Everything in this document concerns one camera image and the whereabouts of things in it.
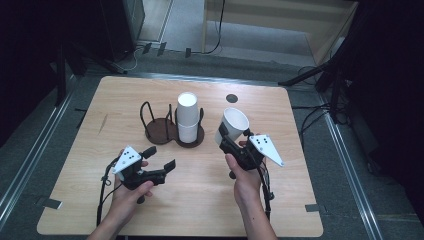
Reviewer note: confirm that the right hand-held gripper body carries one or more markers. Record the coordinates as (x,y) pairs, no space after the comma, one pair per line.
(266,148)

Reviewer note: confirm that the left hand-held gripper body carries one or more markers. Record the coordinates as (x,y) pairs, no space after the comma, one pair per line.
(128,158)

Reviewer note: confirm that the white paper cup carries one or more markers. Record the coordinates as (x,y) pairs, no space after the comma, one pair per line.
(187,108)
(235,121)
(187,133)

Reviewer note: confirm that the person's left hand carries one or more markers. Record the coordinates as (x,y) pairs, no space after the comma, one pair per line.
(126,200)

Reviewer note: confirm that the person's right hand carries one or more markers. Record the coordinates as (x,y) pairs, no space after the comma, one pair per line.
(248,186)

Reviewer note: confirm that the black round table grommet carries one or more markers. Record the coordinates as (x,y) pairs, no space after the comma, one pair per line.
(231,98)

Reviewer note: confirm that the grey tape strip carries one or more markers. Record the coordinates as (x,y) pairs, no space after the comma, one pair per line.
(312,208)
(50,203)

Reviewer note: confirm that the black metal stand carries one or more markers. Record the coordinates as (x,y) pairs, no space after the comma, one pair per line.
(61,83)
(306,75)

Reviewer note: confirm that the dark cabinet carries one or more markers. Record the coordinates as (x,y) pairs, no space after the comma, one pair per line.
(120,30)

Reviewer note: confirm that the aluminium floor rail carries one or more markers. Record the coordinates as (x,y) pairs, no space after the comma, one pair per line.
(350,173)
(36,146)

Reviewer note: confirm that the light wooden furniture frame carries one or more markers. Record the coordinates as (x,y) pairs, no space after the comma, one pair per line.
(266,15)

